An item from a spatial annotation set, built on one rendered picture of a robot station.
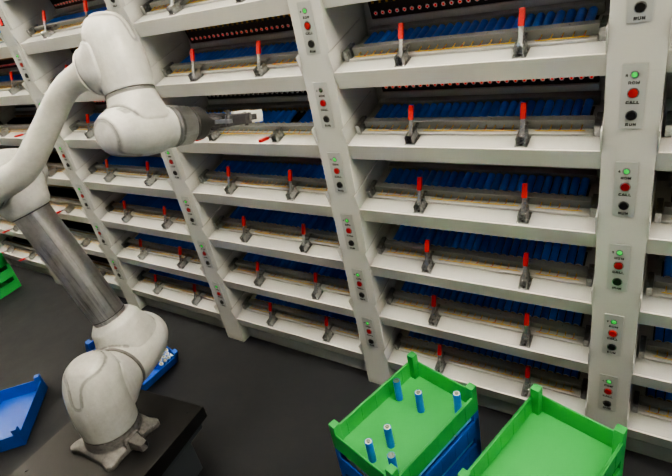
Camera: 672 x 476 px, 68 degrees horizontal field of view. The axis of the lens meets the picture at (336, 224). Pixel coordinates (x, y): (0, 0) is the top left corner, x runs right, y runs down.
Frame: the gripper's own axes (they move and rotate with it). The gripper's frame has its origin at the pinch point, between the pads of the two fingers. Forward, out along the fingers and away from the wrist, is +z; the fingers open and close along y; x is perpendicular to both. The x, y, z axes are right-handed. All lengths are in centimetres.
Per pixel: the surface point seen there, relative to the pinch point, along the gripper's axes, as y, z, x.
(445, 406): -53, 2, 71
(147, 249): 103, 37, 62
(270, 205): 13.2, 21.3, 30.1
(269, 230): 23, 31, 43
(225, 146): 25.5, 16.5, 10.6
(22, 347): 157, -1, 107
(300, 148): -4.5, 15.9, 10.5
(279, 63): 0.3, 15.5, -13.0
